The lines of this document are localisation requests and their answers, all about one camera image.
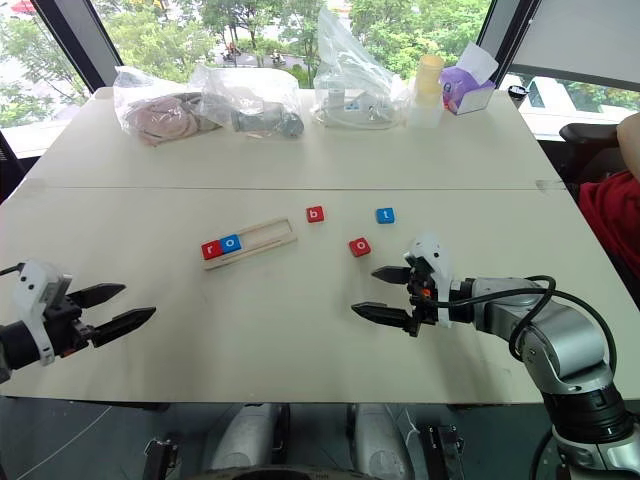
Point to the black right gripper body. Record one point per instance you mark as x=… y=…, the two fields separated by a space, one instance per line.
x=419 y=300

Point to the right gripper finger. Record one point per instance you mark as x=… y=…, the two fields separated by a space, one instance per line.
x=392 y=274
x=382 y=313

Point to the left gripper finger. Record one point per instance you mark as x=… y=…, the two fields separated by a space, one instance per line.
x=100 y=294
x=125 y=324

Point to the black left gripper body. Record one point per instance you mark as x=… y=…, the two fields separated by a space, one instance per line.
x=65 y=325

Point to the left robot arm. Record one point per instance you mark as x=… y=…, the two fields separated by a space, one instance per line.
x=15 y=347

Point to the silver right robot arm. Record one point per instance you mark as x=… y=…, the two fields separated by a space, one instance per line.
x=560 y=330

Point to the red letter tile o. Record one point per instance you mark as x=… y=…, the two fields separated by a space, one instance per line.
x=360 y=247

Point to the blue letter tile t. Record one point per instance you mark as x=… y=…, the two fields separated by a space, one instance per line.
x=386 y=215

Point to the red letter tile b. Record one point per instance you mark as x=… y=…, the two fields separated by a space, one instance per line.
x=315 y=214

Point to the red letter tile r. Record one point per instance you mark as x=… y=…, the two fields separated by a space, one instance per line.
x=211 y=250

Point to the silver robot leg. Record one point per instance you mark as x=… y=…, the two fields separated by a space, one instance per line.
x=380 y=440
x=247 y=440

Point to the blue letter tile o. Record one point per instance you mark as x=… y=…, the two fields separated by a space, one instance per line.
x=231 y=244

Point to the wooden letter tray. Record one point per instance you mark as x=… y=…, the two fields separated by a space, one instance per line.
x=265 y=235

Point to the clear plastic container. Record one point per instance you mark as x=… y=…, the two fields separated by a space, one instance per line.
x=425 y=116

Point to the plastic bag with pink items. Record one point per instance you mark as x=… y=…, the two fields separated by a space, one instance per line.
x=160 y=117

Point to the stack of yellow cups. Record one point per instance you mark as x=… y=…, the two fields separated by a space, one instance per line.
x=430 y=80

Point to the purple and white box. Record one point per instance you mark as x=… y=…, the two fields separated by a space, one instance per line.
x=465 y=87

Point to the plastic bag with grey item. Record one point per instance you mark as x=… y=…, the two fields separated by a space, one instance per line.
x=260 y=117

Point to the person's red shirt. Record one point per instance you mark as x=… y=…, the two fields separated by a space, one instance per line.
x=615 y=215

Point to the small black object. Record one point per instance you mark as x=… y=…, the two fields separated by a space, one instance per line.
x=518 y=91

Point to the black office chair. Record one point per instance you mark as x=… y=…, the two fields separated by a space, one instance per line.
x=590 y=150

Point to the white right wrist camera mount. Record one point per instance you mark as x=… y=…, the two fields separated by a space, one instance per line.
x=436 y=260

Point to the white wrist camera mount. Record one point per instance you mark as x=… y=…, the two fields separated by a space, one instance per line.
x=35 y=285
x=436 y=260

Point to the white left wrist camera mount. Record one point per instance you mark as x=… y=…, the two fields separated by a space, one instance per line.
x=35 y=285

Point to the black bracket under table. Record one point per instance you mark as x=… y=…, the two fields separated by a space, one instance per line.
x=160 y=460
x=442 y=452

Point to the black window frame pillar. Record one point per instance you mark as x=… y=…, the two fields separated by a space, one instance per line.
x=75 y=45
x=505 y=22

